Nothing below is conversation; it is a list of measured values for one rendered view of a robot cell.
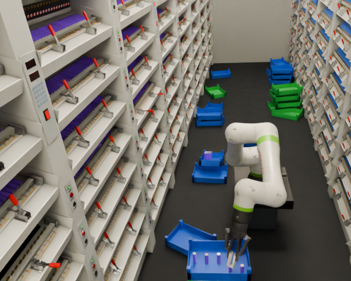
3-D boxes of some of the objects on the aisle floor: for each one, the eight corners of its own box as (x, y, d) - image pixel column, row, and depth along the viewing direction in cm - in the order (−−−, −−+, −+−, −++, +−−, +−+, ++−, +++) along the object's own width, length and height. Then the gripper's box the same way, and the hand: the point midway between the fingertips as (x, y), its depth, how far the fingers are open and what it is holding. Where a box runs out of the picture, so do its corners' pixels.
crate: (228, 170, 299) (228, 163, 295) (226, 184, 282) (226, 176, 278) (195, 169, 306) (195, 161, 302) (192, 182, 289) (191, 174, 285)
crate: (217, 242, 227) (217, 234, 223) (202, 263, 213) (201, 255, 209) (181, 227, 243) (180, 218, 239) (165, 245, 229) (164, 237, 225)
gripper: (258, 223, 150) (248, 270, 154) (229, 212, 158) (220, 257, 162) (252, 227, 144) (242, 276, 148) (223, 216, 152) (213, 262, 156)
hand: (232, 260), depth 154 cm, fingers closed, pressing on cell
